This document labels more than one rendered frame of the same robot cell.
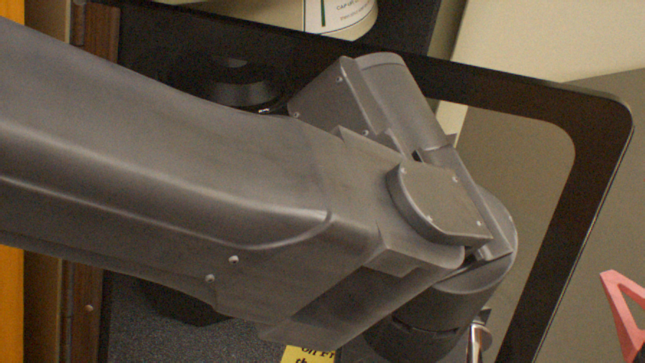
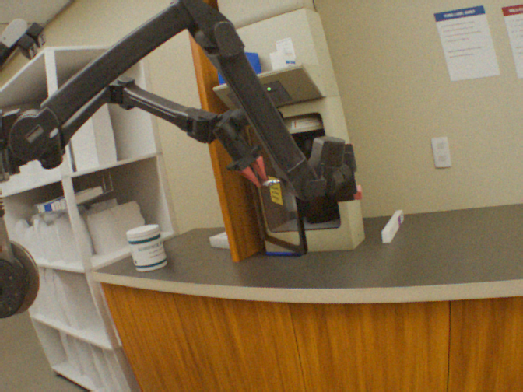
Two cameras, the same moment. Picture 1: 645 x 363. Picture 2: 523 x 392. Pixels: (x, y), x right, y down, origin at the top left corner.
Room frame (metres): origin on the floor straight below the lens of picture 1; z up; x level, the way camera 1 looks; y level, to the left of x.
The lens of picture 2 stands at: (0.04, -1.21, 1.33)
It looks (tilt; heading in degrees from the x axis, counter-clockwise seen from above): 8 degrees down; 71
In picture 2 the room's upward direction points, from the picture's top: 11 degrees counter-clockwise
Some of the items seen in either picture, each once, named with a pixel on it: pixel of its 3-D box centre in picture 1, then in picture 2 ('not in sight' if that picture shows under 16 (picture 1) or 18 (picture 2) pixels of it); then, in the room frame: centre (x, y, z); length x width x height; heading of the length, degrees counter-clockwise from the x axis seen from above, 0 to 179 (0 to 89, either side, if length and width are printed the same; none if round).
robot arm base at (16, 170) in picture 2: not in sight; (22, 151); (-0.23, 0.02, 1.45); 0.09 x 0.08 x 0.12; 95
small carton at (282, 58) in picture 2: not in sight; (282, 61); (0.58, -0.07, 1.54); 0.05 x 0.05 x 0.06; 29
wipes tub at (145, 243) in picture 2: not in sight; (146, 247); (0.11, 0.37, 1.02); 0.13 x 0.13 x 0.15
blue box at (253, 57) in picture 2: not in sight; (239, 68); (0.49, 0.05, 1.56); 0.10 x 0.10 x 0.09; 36
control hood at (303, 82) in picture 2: not in sight; (267, 90); (0.54, -0.02, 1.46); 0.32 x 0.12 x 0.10; 126
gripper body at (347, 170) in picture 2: not in sight; (338, 176); (0.55, -0.32, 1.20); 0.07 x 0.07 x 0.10; 36
